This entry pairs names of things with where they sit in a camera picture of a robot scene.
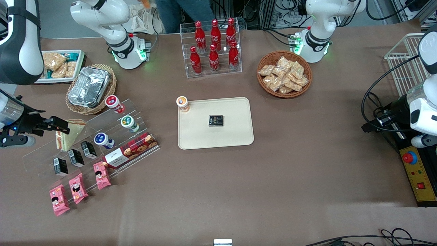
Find round brown wicker basket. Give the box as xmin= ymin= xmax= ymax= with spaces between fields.
xmin=257 ymin=51 xmax=312 ymax=99

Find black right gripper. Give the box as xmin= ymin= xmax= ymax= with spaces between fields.
xmin=14 ymin=98 xmax=70 ymax=136

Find orange lid cup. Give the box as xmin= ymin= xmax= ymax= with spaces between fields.
xmin=176 ymin=96 xmax=190 ymax=113

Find person in blue jeans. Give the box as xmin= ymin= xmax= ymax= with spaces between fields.
xmin=142 ymin=0 xmax=215 ymax=34

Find oval tan wicker basket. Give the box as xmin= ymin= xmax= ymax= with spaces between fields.
xmin=66 ymin=64 xmax=117 ymax=115

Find white rectangular snack tray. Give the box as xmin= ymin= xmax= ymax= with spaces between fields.
xmin=34 ymin=50 xmax=86 ymax=84

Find pink snack packet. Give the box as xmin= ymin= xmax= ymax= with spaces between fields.
xmin=93 ymin=161 xmax=112 ymax=190
xmin=50 ymin=184 xmax=71 ymax=217
xmin=69 ymin=173 xmax=89 ymax=205

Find beige plastic tray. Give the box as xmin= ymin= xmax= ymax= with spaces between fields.
xmin=178 ymin=97 xmax=254 ymax=150

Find red cola bottle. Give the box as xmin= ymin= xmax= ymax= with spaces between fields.
xmin=209 ymin=44 xmax=220 ymax=72
xmin=211 ymin=19 xmax=222 ymax=52
xmin=226 ymin=18 xmax=237 ymax=48
xmin=228 ymin=42 xmax=239 ymax=70
xmin=195 ymin=21 xmax=206 ymax=53
xmin=190 ymin=47 xmax=202 ymax=74

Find clear acrylic bottle rack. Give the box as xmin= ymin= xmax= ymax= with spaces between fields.
xmin=180 ymin=19 xmax=242 ymax=79

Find green lid cup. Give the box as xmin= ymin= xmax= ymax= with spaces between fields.
xmin=121 ymin=115 xmax=140 ymax=133

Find silver foil container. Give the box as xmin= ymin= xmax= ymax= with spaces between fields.
xmin=68 ymin=67 xmax=110 ymax=109

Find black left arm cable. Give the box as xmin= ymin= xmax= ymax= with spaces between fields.
xmin=361 ymin=55 xmax=421 ymax=132

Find white wire basket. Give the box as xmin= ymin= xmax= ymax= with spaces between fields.
xmin=384 ymin=33 xmax=432 ymax=98

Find yellow emergency stop box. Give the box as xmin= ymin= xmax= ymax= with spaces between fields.
xmin=399 ymin=145 xmax=437 ymax=203

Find triangle sandwich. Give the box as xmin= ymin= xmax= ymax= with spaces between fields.
xmin=56 ymin=119 xmax=86 ymax=152

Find blue lid cup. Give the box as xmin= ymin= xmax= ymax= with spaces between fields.
xmin=94 ymin=133 xmax=115 ymax=150

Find clear acrylic stepped display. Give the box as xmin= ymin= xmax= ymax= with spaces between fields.
xmin=22 ymin=98 xmax=161 ymax=205

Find black cable bundle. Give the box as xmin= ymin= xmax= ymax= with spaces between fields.
xmin=304 ymin=228 xmax=437 ymax=246

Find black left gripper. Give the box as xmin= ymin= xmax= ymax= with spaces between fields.
xmin=361 ymin=96 xmax=412 ymax=133

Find red lid cup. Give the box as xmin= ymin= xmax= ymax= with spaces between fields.
xmin=105 ymin=95 xmax=125 ymax=114

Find aluminium equipment frame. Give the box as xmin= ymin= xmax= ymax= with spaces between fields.
xmin=212 ymin=0 xmax=308 ymax=29

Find red tartan cookie box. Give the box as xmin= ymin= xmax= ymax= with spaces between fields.
xmin=102 ymin=133 xmax=158 ymax=169

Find crumpled beige paper bag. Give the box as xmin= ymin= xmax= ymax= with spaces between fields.
xmin=131 ymin=3 xmax=161 ymax=35

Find small black carton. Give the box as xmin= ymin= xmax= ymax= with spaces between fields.
xmin=53 ymin=157 xmax=69 ymax=177
xmin=68 ymin=149 xmax=85 ymax=168
xmin=81 ymin=141 xmax=98 ymax=160

